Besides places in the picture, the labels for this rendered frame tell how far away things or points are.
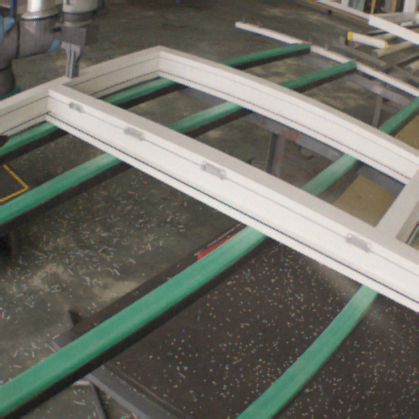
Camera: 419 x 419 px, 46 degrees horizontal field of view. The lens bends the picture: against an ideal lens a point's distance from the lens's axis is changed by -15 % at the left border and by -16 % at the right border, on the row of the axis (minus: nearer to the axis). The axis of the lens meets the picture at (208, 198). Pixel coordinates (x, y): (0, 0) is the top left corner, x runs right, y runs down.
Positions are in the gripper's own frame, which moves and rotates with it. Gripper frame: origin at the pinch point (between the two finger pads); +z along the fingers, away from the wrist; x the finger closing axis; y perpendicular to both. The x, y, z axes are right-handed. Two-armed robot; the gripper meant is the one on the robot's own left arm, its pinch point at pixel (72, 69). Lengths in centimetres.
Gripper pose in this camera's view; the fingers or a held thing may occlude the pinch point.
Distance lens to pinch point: 136.7
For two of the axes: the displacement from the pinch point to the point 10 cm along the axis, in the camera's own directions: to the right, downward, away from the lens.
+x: 7.9, 4.1, -4.5
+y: -5.9, 3.7, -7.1
